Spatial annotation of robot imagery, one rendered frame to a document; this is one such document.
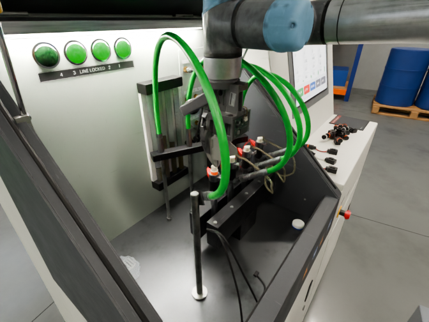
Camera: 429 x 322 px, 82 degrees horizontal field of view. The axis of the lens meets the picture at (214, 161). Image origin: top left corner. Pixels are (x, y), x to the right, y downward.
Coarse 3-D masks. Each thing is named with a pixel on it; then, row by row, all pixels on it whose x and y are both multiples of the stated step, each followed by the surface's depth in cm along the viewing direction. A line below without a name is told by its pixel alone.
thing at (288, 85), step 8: (272, 72) 68; (248, 80) 73; (280, 80) 67; (288, 88) 67; (296, 96) 66; (304, 104) 66; (304, 112) 67; (240, 136) 84; (304, 136) 70; (304, 144) 71; (272, 152) 79; (280, 152) 76
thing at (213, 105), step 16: (160, 48) 53; (192, 64) 38; (208, 80) 37; (208, 96) 36; (160, 128) 70; (224, 128) 36; (224, 144) 36; (224, 160) 37; (224, 176) 38; (224, 192) 41
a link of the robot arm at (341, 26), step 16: (320, 0) 44; (336, 0) 42; (352, 0) 40; (368, 0) 39; (384, 0) 37; (400, 0) 36; (416, 0) 35; (320, 16) 43; (336, 16) 41; (352, 16) 40; (368, 16) 39; (384, 16) 37; (400, 16) 36; (416, 16) 35; (320, 32) 44; (336, 32) 43; (352, 32) 41; (368, 32) 40; (384, 32) 39; (400, 32) 37; (416, 32) 36
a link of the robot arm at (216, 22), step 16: (208, 0) 42; (224, 0) 41; (240, 0) 40; (208, 16) 43; (224, 16) 41; (208, 32) 44; (224, 32) 42; (208, 48) 45; (224, 48) 44; (240, 48) 46
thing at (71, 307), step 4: (316, 272) 99; (56, 284) 72; (312, 284) 103; (60, 288) 70; (60, 292) 74; (64, 296) 71; (308, 296) 108; (64, 300) 76; (68, 300) 69; (68, 304) 73; (72, 304) 67; (68, 308) 78; (72, 308) 71; (76, 308) 65; (72, 312) 76; (76, 312) 69; (76, 316) 74; (80, 316) 66; (76, 320) 78; (80, 320) 70; (84, 320) 64
